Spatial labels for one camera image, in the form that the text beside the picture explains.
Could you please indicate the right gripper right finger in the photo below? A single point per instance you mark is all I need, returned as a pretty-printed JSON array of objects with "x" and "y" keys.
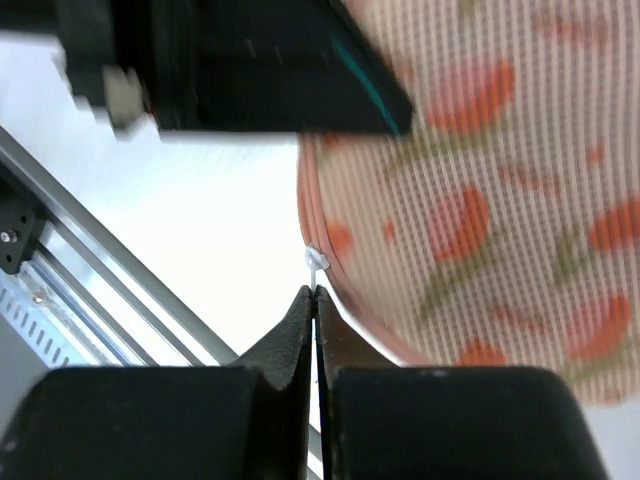
[{"x": 382, "y": 421}]

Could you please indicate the floral laundry bag pink trim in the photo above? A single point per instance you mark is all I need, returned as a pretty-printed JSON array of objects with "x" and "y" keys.
[{"x": 504, "y": 229}]

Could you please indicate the white zipper pull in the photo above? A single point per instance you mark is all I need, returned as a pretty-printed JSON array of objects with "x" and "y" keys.
[{"x": 316, "y": 262}]

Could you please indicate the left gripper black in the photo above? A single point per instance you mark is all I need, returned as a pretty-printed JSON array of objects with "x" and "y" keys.
[{"x": 110, "y": 58}]

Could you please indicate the aluminium mounting rail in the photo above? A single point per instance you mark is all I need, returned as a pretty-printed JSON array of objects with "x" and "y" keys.
[{"x": 159, "y": 253}]

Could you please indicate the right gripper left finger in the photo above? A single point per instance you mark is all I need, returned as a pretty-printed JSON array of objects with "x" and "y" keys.
[{"x": 244, "y": 420}]

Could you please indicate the white slotted cable duct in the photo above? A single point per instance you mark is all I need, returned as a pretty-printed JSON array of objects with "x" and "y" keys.
[{"x": 37, "y": 330}]

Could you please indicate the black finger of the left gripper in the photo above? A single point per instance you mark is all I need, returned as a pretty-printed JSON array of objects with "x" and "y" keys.
[{"x": 271, "y": 66}]

